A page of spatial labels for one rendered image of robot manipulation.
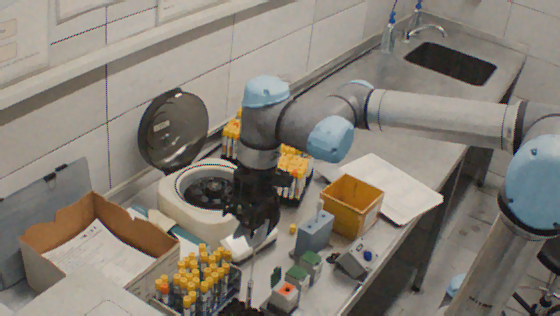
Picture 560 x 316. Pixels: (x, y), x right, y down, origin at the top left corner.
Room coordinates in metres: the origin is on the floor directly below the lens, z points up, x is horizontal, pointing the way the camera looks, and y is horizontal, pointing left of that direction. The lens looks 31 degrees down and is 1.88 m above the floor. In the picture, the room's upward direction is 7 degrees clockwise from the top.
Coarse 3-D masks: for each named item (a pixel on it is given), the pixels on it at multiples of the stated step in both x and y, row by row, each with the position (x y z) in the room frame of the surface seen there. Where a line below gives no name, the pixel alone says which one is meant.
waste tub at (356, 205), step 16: (352, 176) 1.40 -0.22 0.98; (320, 192) 1.31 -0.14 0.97; (336, 192) 1.39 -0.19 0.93; (352, 192) 1.40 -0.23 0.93; (368, 192) 1.37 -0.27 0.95; (384, 192) 1.34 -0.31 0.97; (336, 208) 1.28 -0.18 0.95; (352, 208) 1.25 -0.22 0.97; (368, 208) 1.26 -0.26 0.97; (336, 224) 1.27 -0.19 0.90; (352, 224) 1.25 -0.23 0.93; (368, 224) 1.29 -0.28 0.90; (352, 240) 1.24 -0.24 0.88
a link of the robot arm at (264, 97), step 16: (256, 80) 0.92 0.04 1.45; (272, 80) 0.93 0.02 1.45; (256, 96) 0.88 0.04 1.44; (272, 96) 0.88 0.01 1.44; (288, 96) 0.91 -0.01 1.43; (256, 112) 0.88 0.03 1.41; (272, 112) 0.88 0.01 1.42; (240, 128) 0.91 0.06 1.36; (256, 128) 0.88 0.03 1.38; (272, 128) 0.87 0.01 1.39; (256, 144) 0.88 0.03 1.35; (272, 144) 0.89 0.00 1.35
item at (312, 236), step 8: (320, 216) 1.20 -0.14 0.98; (328, 216) 1.21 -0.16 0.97; (304, 224) 1.17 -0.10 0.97; (312, 224) 1.17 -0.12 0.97; (320, 224) 1.17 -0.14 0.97; (328, 224) 1.19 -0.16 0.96; (304, 232) 1.14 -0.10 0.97; (312, 232) 1.14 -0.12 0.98; (320, 232) 1.17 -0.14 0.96; (328, 232) 1.20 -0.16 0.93; (296, 240) 1.15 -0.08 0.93; (304, 240) 1.14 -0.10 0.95; (312, 240) 1.14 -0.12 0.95; (320, 240) 1.17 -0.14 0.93; (328, 240) 1.21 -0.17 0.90; (296, 248) 1.15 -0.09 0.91; (304, 248) 1.14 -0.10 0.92; (312, 248) 1.15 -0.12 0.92; (320, 248) 1.18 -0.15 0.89; (328, 248) 1.19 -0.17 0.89; (296, 256) 1.15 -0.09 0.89
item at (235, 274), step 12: (240, 276) 1.00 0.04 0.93; (228, 288) 0.97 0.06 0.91; (240, 288) 1.01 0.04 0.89; (156, 300) 0.87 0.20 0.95; (168, 300) 0.88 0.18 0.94; (216, 300) 0.93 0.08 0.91; (168, 312) 0.85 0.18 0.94; (180, 312) 0.85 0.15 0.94; (192, 312) 0.86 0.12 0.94; (204, 312) 0.89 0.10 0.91
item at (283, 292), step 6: (282, 282) 0.98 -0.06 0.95; (276, 288) 0.96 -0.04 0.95; (282, 288) 0.96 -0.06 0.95; (288, 288) 0.96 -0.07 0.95; (294, 288) 0.96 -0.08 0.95; (276, 294) 0.95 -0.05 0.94; (282, 294) 0.94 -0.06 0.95; (288, 294) 0.94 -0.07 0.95; (294, 294) 0.95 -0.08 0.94; (270, 300) 0.95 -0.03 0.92; (276, 300) 0.94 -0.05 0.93; (282, 300) 0.94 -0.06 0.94; (288, 300) 0.93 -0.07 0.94; (294, 300) 0.95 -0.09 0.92; (282, 306) 0.94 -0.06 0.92; (288, 306) 0.93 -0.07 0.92
